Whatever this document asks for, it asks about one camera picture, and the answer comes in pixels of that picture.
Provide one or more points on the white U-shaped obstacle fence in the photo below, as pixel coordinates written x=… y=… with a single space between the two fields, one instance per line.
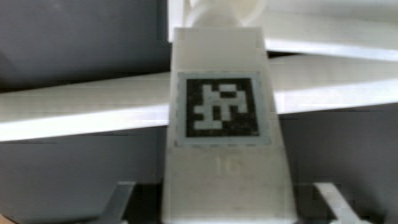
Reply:
x=318 y=82

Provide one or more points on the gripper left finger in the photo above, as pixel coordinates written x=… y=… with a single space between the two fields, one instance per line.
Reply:
x=133 y=205

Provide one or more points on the white square tabletop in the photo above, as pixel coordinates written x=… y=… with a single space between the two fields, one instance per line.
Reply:
x=341 y=28

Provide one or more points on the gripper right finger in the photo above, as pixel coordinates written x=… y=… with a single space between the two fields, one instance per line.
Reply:
x=341 y=213

